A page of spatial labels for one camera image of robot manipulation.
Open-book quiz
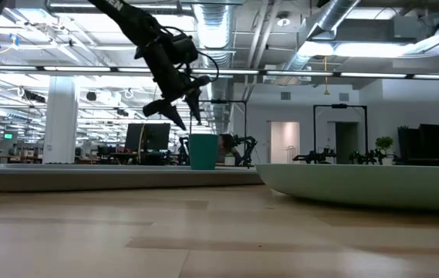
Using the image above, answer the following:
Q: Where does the white building pillar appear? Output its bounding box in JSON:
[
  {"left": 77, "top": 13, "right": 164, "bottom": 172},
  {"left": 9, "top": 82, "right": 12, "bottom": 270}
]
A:
[{"left": 42, "top": 76, "right": 79, "bottom": 164}]

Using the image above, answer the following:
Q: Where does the black computer monitor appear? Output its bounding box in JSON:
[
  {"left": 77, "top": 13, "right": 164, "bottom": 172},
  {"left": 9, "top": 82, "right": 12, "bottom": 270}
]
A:
[{"left": 124, "top": 123, "right": 171, "bottom": 152}]

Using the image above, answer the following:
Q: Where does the black background rig frame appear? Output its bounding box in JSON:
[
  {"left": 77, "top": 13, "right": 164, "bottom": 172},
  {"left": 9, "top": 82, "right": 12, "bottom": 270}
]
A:
[{"left": 312, "top": 103, "right": 369, "bottom": 164}]

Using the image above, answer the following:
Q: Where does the teal plastic cup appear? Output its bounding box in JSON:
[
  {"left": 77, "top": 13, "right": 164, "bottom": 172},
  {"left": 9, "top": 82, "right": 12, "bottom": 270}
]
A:
[{"left": 187, "top": 133, "right": 220, "bottom": 171}]

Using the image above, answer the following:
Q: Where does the black background cabinet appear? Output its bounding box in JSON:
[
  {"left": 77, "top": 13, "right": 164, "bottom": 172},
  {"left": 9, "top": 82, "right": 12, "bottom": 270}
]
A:
[{"left": 397, "top": 124, "right": 439, "bottom": 162}]

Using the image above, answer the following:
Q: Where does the silver ceiling air duct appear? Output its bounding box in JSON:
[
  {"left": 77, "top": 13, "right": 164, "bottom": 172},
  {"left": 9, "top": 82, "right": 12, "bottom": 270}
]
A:
[
  {"left": 191, "top": 0, "right": 236, "bottom": 134},
  {"left": 280, "top": 0, "right": 363, "bottom": 74}
]

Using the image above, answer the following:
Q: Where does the white door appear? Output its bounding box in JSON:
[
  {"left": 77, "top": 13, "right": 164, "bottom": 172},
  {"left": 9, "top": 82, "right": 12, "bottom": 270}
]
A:
[{"left": 268, "top": 120, "right": 301, "bottom": 164}]

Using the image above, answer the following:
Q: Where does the pale green round plate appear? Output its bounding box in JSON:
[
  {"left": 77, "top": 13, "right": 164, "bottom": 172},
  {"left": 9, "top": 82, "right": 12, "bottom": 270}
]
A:
[{"left": 255, "top": 162, "right": 439, "bottom": 212}]

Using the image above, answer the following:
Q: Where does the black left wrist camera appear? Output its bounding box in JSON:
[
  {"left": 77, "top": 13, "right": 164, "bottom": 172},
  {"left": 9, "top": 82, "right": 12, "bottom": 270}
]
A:
[{"left": 170, "top": 32, "right": 200, "bottom": 66}]

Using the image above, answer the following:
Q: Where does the small green potted plant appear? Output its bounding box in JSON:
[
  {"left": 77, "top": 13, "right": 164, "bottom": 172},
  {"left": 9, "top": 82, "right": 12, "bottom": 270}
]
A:
[{"left": 374, "top": 135, "right": 395, "bottom": 166}]

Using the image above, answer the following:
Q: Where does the long ceiling light strip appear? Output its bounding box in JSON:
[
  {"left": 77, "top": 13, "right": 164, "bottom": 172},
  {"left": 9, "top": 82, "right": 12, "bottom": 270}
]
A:
[{"left": 0, "top": 64, "right": 439, "bottom": 80}]

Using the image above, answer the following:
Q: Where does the grey plastic tray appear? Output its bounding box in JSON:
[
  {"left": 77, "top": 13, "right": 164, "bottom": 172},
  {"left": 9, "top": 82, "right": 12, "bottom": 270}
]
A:
[{"left": 0, "top": 163, "right": 265, "bottom": 193}]

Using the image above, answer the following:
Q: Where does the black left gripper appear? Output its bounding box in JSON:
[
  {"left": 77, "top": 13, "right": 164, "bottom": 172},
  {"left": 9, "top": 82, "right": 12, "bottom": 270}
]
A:
[{"left": 141, "top": 37, "right": 212, "bottom": 131}]

